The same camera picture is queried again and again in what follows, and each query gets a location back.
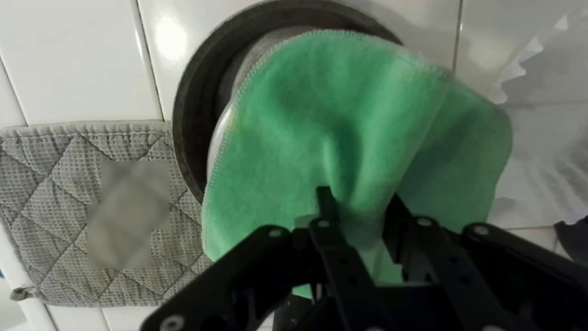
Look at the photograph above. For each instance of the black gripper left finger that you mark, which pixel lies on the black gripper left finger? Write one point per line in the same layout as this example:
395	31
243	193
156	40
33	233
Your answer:
254	278

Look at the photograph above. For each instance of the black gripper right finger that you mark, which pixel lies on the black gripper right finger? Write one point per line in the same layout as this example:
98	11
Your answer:
480	278

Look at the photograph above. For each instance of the green cloth covered lid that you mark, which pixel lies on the green cloth covered lid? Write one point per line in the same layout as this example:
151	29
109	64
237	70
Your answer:
298	94

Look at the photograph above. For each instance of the grey quilted pot holder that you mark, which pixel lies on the grey quilted pot holder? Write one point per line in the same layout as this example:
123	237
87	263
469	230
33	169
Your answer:
99	213

